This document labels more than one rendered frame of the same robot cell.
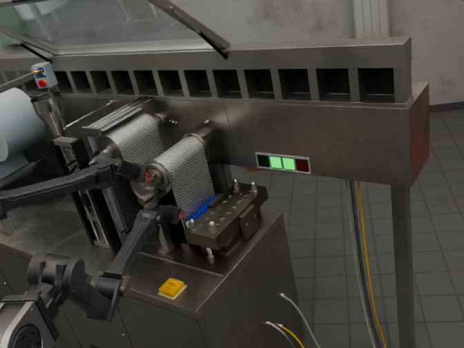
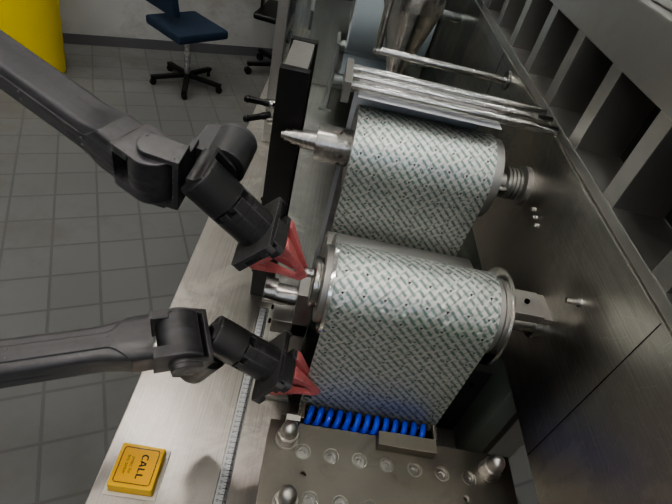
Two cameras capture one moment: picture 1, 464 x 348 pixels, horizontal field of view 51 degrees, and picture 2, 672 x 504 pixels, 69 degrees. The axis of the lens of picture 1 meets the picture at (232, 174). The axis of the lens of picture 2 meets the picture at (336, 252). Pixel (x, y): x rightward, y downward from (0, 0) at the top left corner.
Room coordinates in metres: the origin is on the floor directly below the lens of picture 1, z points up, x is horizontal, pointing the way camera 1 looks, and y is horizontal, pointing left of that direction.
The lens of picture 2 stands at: (1.40, -0.06, 1.75)
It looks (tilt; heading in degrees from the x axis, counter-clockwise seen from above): 41 degrees down; 44
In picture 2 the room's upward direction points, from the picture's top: 16 degrees clockwise
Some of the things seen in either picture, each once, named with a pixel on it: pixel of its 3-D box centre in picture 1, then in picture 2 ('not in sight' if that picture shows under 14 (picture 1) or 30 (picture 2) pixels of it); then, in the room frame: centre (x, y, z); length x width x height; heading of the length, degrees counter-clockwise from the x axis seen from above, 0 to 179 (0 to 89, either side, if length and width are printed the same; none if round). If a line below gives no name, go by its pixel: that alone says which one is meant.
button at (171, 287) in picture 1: (171, 287); (137, 469); (1.48, 0.32, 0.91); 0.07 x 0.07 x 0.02; 51
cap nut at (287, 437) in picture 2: (192, 223); (288, 431); (1.67, 0.20, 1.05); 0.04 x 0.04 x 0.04
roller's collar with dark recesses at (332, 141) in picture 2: (104, 155); (332, 144); (1.90, 0.50, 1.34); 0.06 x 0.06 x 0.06; 51
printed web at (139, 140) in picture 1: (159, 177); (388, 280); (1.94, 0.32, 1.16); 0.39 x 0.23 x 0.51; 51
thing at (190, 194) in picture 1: (195, 192); (381, 386); (1.82, 0.17, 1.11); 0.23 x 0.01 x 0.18; 141
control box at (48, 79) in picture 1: (43, 76); not in sight; (2.13, 0.70, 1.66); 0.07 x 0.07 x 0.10; 69
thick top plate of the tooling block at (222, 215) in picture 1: (228, 213); (388, 496); (1.77, 0.05, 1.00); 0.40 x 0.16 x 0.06; 141
